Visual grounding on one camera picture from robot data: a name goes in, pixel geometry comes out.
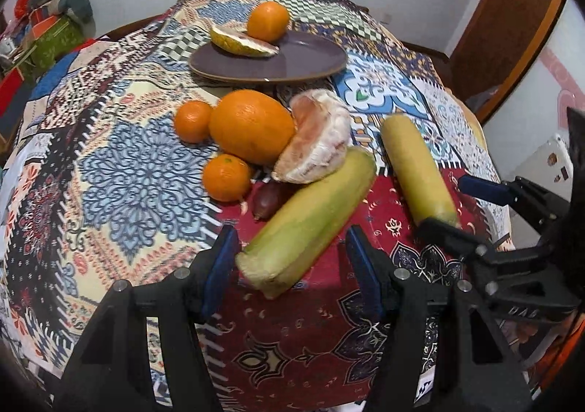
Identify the patterned patchwork tablecloth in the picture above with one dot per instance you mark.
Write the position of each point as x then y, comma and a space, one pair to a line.
137, 174

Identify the large orange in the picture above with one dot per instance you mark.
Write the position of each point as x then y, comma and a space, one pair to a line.
251, 126

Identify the tangerine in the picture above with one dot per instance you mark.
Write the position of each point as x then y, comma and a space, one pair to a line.
268, 21
226, 179
193, 122

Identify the peeled pink pomelo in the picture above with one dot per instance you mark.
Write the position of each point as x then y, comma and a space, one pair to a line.
315, 138

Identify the brown oval plate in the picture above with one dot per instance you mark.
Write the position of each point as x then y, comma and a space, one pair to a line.
292, 60

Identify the white device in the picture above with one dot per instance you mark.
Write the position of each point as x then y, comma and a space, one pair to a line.
541, 165

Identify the red cloth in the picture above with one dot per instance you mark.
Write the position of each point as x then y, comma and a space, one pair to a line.
11, 94

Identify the green patterned box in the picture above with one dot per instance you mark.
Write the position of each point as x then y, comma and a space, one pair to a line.
52, 46

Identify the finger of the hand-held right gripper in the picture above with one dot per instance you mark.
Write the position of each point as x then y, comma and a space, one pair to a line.
450, 236
484, 190

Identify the yellow pomelo peel piece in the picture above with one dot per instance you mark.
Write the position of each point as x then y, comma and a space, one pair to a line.
237, 44

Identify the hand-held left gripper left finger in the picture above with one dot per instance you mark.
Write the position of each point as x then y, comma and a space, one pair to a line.
221, 268

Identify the brown wooden door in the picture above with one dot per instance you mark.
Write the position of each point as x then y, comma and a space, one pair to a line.
507, 28

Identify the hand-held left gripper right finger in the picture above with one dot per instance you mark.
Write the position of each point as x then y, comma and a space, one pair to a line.
364, 270

